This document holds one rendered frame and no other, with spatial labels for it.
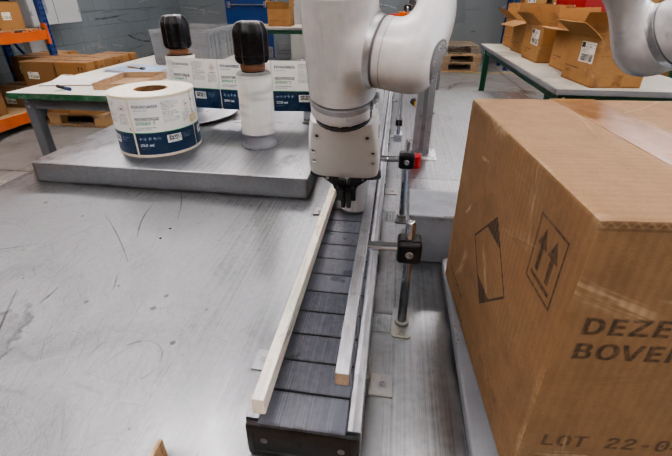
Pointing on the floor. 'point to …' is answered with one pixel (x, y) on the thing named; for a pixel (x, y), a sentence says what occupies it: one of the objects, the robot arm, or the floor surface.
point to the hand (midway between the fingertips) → (346, 193)
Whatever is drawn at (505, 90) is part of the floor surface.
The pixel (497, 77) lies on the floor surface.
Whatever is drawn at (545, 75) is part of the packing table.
